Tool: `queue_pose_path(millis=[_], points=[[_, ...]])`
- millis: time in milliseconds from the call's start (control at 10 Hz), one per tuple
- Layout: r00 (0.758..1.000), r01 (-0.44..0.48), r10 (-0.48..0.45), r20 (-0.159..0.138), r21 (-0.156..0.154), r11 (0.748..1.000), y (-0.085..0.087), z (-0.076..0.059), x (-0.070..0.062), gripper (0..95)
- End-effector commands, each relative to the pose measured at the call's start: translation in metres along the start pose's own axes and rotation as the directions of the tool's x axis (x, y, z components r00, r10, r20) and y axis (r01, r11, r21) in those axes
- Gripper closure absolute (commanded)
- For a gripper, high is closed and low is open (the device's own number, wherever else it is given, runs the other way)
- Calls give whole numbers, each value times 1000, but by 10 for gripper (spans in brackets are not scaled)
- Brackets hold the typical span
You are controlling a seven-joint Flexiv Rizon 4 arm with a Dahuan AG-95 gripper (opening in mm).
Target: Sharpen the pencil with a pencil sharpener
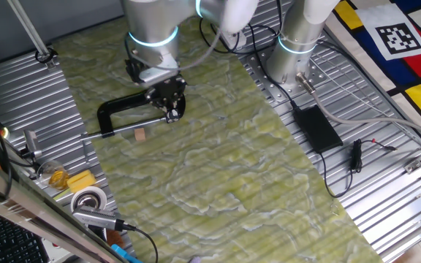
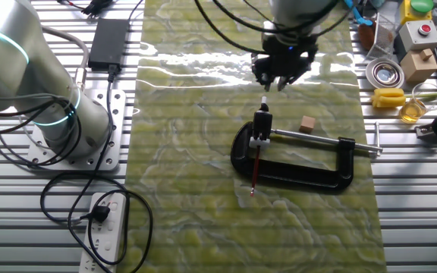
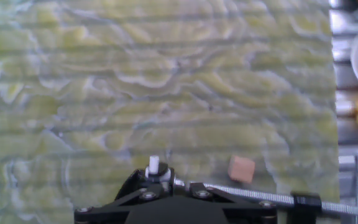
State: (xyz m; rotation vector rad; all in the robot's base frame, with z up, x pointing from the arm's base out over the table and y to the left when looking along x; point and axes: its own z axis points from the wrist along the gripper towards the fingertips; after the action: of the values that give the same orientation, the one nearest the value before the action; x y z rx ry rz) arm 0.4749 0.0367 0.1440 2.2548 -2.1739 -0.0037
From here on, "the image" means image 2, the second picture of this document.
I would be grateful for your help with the yellow sponge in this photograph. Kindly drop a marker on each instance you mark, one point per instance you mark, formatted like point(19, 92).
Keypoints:
point(388, 98)

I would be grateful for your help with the pale green stick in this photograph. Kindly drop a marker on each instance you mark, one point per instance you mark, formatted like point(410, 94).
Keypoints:
point(431, 95)

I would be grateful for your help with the red pencil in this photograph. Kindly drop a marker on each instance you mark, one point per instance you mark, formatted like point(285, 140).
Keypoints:
point(255, 170)

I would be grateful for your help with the black C-clamp with steel screw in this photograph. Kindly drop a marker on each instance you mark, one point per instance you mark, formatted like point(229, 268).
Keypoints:
point(290, 176)

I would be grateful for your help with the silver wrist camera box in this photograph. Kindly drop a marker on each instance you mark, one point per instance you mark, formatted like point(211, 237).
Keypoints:
point(269, 30)

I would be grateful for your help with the black power adapter brick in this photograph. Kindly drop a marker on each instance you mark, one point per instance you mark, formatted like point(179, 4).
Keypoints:
point(108, 43)

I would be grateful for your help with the green marble pattern mat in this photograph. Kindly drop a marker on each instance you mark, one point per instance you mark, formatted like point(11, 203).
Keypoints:
point(203, 227)

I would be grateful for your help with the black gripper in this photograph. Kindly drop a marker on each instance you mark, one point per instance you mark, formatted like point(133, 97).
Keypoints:
point(285, 58)

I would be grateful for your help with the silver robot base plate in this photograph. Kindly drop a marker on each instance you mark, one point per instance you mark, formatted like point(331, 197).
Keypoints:
point(116, 110)

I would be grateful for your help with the white power strip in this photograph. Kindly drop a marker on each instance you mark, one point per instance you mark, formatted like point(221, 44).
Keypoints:
point(106, 246)

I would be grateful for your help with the brown round object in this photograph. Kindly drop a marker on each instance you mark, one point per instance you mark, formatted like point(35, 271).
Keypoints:
point(366, 36)

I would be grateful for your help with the wooden box with knob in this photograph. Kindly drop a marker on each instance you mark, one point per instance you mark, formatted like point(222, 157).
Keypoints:
point(419, 67)

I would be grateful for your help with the grey box with red button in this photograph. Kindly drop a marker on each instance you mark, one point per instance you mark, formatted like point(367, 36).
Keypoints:
point(417, 37)

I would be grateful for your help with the blue plastic tool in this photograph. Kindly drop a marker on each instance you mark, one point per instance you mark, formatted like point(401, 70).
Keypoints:
point(360, 17)

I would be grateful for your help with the small wooden cube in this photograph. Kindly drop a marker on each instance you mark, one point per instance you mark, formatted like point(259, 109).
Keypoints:
point(307, 124)

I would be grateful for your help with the yellow box with green button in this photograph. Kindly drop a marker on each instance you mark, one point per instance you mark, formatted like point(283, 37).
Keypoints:
point(415, 11)

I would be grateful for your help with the glass beaker with yellow liquid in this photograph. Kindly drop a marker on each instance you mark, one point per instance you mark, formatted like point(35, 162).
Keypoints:
point(412, 112)

